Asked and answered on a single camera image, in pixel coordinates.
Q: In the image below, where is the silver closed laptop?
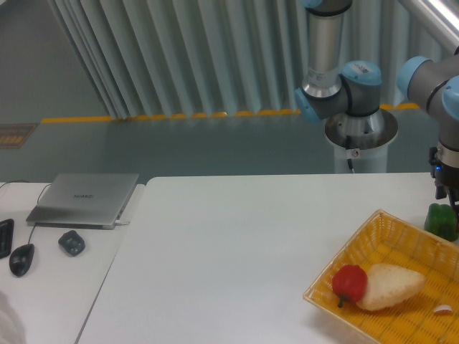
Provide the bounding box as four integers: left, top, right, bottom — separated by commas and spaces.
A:
27, 173, 138, 229

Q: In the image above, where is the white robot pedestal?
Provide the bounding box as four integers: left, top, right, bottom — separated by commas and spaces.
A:
325, 109, 398, 173

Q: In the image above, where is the silver aluminium frame bar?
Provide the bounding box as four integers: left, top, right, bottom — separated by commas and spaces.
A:
399, 0, 458, 55

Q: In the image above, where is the black earbud case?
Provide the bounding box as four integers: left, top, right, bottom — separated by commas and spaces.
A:
58, 230, 86, 257

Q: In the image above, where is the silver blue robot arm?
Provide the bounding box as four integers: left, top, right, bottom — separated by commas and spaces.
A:
295, 1, 458, 209

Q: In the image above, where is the triangular white bread slice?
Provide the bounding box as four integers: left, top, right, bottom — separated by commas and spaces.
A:
356, 263, 427, 311

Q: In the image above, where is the red bell pepper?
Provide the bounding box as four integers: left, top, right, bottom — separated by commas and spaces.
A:
331, 264, 368, 308

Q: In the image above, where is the folded grey partition screen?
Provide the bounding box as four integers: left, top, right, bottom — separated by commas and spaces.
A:
48, 0, 459, 120

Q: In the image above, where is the small orange white shell piece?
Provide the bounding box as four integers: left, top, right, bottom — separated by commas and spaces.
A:
433, 305, 453, 315

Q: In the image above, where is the black mouse cable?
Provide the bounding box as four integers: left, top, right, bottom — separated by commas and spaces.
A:
0, 179, 53, 247

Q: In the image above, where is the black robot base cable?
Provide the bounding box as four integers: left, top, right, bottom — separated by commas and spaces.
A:
345, 135, 356, 174

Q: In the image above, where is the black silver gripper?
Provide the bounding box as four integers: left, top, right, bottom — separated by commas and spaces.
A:
428, 144, 459, 215

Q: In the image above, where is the yellow woven basket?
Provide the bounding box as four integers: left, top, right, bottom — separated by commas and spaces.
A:
303, 210, 458, 343

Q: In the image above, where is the black keyboard edge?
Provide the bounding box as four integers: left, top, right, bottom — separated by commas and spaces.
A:
0, 219, 14, 259

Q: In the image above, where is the green bell pepper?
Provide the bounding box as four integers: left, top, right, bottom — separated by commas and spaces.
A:
424, 204, 458, 242

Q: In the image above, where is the black computer mouse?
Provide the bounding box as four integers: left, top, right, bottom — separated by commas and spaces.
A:
9, 243, 35, 277

